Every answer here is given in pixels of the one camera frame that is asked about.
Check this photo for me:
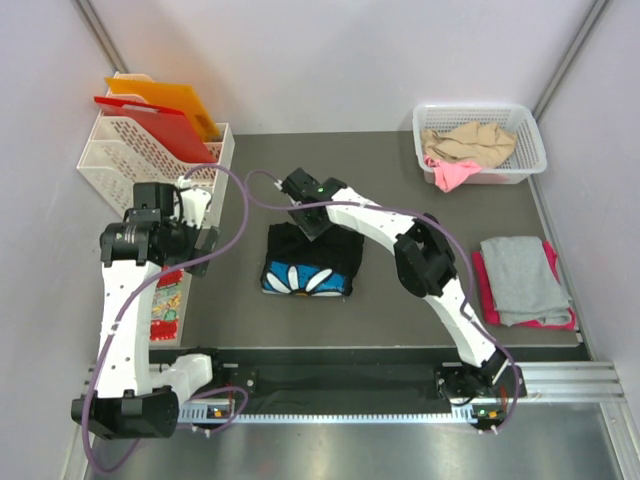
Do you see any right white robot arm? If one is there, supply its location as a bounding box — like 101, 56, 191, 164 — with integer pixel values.
276, 168, 509, 396

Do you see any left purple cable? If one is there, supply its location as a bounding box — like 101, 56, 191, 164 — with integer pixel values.
80, 164, 251, 474

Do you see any aluminium frame rail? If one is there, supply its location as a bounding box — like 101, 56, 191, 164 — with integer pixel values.
79, 361, 626, 406

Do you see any folded grey t-shirt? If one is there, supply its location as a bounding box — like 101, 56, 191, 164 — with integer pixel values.
480, 236, 571, 327

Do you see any white perforated file organizer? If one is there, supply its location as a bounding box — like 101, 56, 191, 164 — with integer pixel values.
77, 87, 235, 215

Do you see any beige t-shirt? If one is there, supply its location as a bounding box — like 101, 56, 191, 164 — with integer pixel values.
420, 121, 518, 169

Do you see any red folder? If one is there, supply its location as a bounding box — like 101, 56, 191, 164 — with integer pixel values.
94, 96, 216, 164

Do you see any orange folder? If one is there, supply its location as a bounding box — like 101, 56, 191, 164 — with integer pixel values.
105, 75, 222, 142

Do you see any folded magenta t-shirt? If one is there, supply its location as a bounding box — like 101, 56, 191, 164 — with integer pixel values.
471, 241, 577, 331

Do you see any white plastic laundry basket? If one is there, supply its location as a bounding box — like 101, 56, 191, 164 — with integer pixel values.
412, 103, 547, 191

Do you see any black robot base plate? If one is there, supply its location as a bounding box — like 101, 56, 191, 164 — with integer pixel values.
198, 347, 526, 414

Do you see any pink t-shirt in basket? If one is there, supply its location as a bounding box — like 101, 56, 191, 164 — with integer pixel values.
424, 155, 483, 193

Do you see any white slotted cable duct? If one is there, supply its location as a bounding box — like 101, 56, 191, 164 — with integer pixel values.
178, 402, 500, 428

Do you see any purple cable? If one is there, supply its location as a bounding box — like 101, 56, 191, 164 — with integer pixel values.
246, 168, 521, 434
80, 164, 251, 474

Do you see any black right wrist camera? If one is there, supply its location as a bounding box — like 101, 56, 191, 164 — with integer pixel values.
281, 168, 347, 204

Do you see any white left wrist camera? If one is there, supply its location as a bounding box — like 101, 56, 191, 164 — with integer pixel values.
175, 176, 212, 229

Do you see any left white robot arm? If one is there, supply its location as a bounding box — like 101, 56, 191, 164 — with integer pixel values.
71, 179, 227, 440

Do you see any black t-shirt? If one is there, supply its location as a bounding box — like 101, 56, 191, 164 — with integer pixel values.
260, 223, 364, 297

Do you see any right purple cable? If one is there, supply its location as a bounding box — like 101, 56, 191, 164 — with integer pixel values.
246, 168, 521, 434

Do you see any red children's book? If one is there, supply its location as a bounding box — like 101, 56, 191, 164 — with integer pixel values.
150, 270, 192, 348

